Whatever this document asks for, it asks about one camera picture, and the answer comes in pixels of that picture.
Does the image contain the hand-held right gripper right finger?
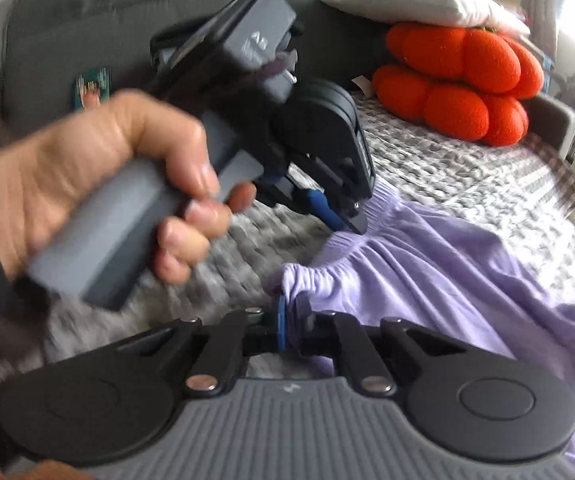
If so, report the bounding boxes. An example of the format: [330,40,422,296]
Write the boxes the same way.
[292,310,463,393]

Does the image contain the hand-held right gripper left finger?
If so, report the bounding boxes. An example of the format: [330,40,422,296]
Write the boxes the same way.
[117,294,288,393]

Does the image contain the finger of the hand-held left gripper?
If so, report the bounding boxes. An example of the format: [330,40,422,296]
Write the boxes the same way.
[287,185,341,233]
[336,195,371,235]

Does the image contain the purple pants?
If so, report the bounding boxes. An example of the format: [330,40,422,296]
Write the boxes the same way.
[267,180,575,471]

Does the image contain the person's left hand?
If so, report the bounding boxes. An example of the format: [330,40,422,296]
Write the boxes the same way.
[0,90,258,286]

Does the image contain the grey checked blanket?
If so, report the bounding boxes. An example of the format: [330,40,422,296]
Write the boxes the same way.
[0,90,575,396]

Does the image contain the dark grey sofa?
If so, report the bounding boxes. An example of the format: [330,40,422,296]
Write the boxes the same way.
[0,0,575,161]

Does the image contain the colourful printed card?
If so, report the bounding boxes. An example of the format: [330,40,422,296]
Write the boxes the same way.
[72,67,113,111]

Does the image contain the grey curtain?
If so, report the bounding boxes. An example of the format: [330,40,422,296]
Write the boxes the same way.
[517,0,571,56]

